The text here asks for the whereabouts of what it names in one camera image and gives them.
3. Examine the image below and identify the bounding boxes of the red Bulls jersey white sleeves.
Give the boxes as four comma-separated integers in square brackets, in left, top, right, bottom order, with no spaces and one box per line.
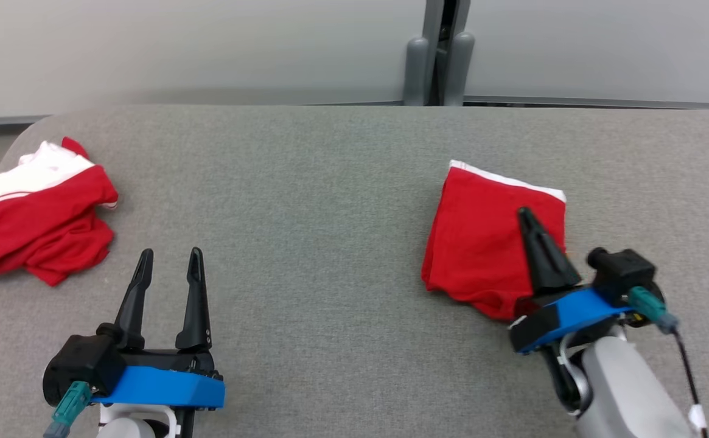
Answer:
[0,137,119,287]

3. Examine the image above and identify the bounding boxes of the teal right camera connector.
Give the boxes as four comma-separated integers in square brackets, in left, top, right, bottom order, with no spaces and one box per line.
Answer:
[628,286,679,334]

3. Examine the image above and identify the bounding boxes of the grey partition post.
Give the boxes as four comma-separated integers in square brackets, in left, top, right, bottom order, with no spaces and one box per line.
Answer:
[403,0,446,107]
[442,0,475,107]

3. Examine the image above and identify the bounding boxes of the teal camera connector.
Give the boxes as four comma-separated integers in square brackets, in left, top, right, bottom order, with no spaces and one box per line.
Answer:
[43,381,92,438]
[628,286,679,334]

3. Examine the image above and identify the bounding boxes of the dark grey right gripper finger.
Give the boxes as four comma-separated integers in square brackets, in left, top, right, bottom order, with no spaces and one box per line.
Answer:
[517,207,582,297]

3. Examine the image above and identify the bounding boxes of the grey fabric padded surface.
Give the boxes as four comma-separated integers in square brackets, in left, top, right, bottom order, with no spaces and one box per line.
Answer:
[0,105,709,438]

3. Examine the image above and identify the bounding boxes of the black right camera cable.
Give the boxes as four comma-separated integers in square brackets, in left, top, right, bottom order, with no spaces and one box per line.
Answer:
[671,328,709,438]

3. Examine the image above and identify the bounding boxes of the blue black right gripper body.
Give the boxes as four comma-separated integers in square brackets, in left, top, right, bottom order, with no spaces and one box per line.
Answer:
[508,286,635,355]

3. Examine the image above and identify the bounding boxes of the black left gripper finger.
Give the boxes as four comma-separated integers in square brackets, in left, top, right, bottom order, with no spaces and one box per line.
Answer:
[114,248,154,351]
[176,247,212,351]

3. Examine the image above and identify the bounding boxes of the teal left camera connector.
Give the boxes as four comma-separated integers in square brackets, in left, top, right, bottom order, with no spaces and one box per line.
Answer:
[43,381,92,438]

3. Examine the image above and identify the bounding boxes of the red shorts with white stripe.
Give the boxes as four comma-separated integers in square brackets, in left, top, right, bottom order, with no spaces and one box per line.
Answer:
[421,159,568,322]

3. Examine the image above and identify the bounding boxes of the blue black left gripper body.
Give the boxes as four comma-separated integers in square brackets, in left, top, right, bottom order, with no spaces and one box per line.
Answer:
[89,348,226,438]

